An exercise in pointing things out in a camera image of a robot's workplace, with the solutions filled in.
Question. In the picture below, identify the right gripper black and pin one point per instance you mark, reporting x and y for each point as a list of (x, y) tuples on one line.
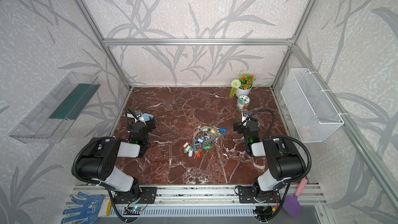
[(249, 125)]

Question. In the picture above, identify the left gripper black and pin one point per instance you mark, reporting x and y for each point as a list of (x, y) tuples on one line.
[(137, 125)]

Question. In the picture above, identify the metal key ring plate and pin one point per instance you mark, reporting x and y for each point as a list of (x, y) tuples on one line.
[(201, 138)]

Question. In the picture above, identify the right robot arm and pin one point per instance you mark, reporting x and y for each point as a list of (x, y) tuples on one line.
[(287, 158)]

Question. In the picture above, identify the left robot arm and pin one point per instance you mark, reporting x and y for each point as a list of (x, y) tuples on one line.
[(95, 163)]

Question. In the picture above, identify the light blue toy shovel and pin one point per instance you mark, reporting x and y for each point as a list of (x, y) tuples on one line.
[(147, 117)]

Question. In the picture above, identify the small printed jar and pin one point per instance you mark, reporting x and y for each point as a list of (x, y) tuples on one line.
[(243, 102)]

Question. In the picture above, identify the potted artificial flower plant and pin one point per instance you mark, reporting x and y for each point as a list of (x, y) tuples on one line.
[(242, 85)]

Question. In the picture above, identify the red key tag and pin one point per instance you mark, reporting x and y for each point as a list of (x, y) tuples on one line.
[(185, 145)]

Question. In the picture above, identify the purple pink toy shovel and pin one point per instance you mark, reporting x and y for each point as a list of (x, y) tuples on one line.
[(291, 204)]

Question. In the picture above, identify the blue dotted work glove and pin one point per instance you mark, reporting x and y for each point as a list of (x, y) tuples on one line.
[(87, 210)]

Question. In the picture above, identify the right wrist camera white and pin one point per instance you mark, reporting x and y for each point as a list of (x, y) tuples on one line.
[(244, 116)]

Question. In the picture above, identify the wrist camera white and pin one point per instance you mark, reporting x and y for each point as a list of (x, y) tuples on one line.
[(139, 116), (244, 116)]

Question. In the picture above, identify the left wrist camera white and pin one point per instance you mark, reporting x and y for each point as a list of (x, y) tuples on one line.
[(139, 116)]

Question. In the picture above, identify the white wire mesh basket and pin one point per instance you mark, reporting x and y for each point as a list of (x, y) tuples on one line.
[(314, 115)]

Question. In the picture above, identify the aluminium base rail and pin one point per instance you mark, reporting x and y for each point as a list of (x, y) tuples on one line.
[(201, 201)]

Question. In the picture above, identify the clear plastic wall shelf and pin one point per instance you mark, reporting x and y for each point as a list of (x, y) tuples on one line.
[(51, 119)]

